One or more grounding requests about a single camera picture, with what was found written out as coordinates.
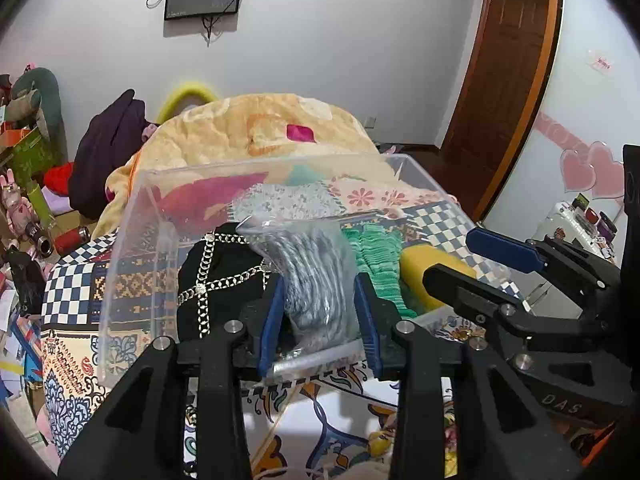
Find patterned patchwork bedsheet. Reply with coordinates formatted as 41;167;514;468
39;159;531;480

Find white suitcase with stickers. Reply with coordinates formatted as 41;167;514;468
531;191;626;262

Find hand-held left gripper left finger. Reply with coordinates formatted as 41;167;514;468
57;275;288;480

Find black monitor cable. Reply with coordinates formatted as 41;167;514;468
200;14;222;47

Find orange floral blanket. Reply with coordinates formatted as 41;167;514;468
99;92;382;241

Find green plush toy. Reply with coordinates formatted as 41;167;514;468
9;67;65;142

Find brown wooden door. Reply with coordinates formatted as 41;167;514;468
439;0;565;222

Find yellow plush ring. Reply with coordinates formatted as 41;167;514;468
156;80;222;124

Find dark purple jacket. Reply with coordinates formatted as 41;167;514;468
69;88;162;220

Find pink bunny toy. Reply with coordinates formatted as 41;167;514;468
0;169;32;237

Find yellow sponge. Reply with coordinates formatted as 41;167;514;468
400;246;477;314

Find red thermos bottle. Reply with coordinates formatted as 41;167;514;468
53;226;92;257

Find pink heart wall stickers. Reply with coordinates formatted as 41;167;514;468
559;140;627;201

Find clear plastic storage box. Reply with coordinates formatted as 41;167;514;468
97;152;512;392

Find pink wall sticker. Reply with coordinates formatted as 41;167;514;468
585;50;616;76

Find black cloth with silver chain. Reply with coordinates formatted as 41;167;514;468
175;222;282;347

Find red cloth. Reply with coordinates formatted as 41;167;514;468
43;161;77;194

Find green knitted cloth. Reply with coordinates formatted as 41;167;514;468
342;224;412;320

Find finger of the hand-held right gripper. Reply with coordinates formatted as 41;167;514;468
421;261;623;356
466;226;623;333

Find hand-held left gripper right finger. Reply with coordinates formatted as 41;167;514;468
352;272;588;480

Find green cardboard box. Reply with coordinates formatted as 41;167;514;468
0;126;65;187

